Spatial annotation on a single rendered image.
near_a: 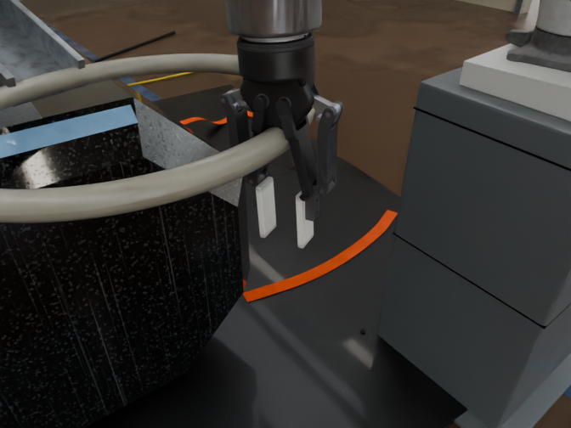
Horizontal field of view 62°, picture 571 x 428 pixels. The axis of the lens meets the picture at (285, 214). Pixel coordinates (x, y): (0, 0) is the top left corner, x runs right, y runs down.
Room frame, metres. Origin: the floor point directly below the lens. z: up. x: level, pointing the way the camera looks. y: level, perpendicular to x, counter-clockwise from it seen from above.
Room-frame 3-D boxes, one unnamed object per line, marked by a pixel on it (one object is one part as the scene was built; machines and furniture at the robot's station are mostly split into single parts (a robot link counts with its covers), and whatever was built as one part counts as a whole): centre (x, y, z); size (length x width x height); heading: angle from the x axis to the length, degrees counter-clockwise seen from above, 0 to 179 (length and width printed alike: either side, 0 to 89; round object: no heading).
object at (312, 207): (0.44, -0.04, 0.86); 0.03 x 0.01 x 0.05; 62
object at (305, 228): (0.45, -0.02, 0.83); 0.03 x 0.01 x 0.07; 152
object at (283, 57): (0.47, 0.01, 0.98); 0.08 x 0.07 x 0.09; 62
